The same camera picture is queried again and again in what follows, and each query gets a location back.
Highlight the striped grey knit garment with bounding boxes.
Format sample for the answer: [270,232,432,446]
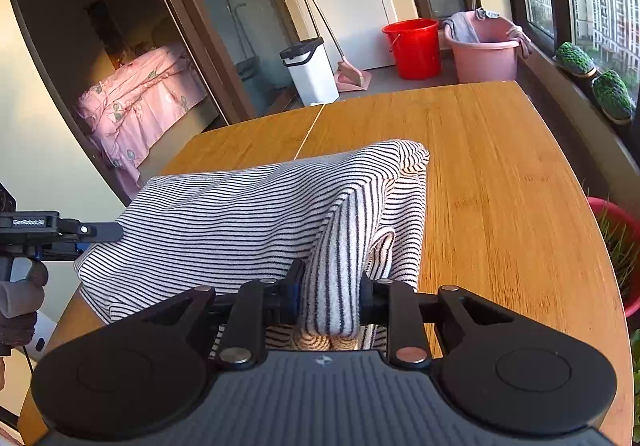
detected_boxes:
[74,140,430,351]

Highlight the left gloved hand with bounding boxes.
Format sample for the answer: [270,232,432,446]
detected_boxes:
[1,257,49,357]

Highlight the bed with pink cover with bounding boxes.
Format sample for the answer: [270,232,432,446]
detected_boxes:
[75,43,218,198]

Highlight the red basket with grass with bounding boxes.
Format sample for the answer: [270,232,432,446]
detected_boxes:
[587,197,640,318]

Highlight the green shoe near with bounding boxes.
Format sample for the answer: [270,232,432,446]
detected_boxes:
[591,70,634,125]

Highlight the green shoe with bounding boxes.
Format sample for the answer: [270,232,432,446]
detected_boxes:
[553,41,597,78]
[591,70,634,125]

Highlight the white bin black lid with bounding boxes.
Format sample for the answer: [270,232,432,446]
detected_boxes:
[280,37,340,107]

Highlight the pink plastic basin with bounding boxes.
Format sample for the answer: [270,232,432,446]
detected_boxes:
[442,8,532,84]

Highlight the green shoe far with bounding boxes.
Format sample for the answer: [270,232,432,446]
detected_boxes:
[553,41,597,78]

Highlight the pink dustpan with broom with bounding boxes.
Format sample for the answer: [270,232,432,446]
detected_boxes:
[311,0,372,93]

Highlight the red plastic bucket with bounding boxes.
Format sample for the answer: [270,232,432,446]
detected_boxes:
[382,17,442,80]

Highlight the grey cloth on basin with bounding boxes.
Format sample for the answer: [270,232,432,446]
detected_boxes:
[442,12,480,43]

